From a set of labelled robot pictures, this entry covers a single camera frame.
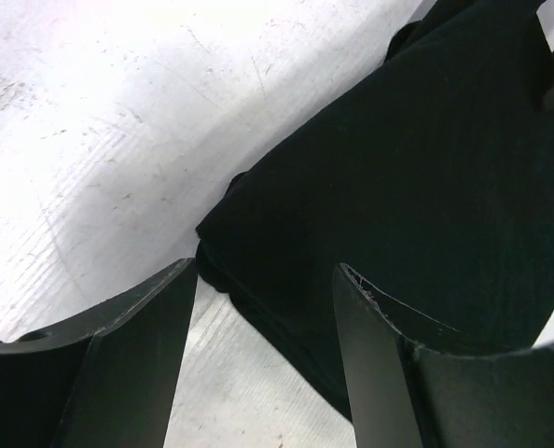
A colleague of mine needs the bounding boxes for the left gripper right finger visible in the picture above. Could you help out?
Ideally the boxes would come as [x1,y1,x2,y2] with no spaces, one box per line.
[333,264,554,447]

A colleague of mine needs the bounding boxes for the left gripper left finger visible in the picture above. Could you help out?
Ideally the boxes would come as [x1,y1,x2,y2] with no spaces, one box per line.
[0,259,197,448]

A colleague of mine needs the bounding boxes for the black t shirt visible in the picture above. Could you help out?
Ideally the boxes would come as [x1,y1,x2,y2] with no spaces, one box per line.
[196,1,554,416]

